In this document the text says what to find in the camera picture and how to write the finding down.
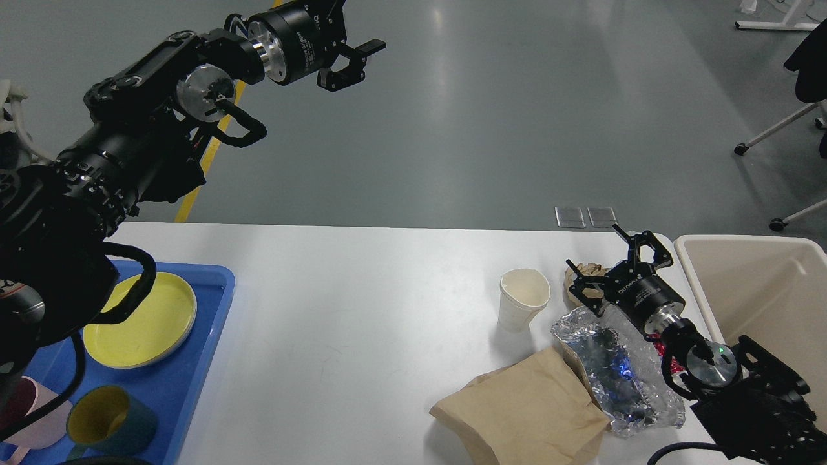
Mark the crumpled silver foil wrapper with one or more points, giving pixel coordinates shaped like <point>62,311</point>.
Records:
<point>620,369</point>

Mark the dark teal mug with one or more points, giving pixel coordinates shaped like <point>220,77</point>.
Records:
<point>110,420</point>

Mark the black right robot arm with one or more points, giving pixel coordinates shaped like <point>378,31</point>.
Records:
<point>749,402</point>

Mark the blue plastic tray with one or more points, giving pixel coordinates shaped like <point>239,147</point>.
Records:
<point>170,387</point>

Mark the pink mug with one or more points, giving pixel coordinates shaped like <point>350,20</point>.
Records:
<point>28,396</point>

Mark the white desk frame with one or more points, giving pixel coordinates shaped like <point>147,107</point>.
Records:
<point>785,16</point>

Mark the brown paper bag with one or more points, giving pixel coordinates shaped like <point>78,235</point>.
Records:
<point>536,411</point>

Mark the white office chair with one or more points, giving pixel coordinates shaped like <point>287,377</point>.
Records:
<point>13,124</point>

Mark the beige plastic bin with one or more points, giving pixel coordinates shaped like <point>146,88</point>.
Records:
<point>770,288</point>

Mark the white paper cup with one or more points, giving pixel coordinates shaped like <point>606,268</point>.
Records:
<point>523,294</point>

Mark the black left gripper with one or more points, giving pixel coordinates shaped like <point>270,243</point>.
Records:
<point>303,37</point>

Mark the yellow plastic plate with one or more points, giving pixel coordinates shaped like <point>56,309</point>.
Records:
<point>152,326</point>

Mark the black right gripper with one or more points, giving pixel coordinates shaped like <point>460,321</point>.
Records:
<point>636,294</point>

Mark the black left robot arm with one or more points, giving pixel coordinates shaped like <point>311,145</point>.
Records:
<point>151,125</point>

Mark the red wrapper piece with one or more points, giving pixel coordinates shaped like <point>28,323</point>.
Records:
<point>662,354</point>

